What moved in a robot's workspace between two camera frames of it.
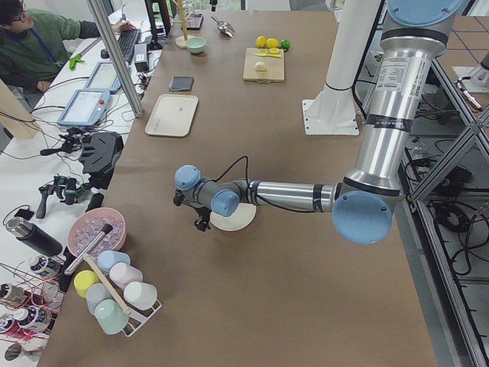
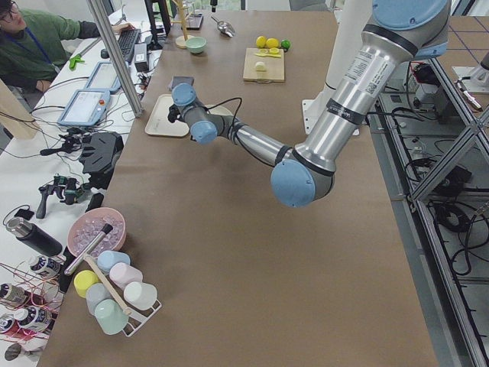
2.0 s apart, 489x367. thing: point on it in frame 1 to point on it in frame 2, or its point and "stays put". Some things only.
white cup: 140,295 stays put
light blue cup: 106,258 stays put
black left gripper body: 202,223 to 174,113
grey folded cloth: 182,83 stays put
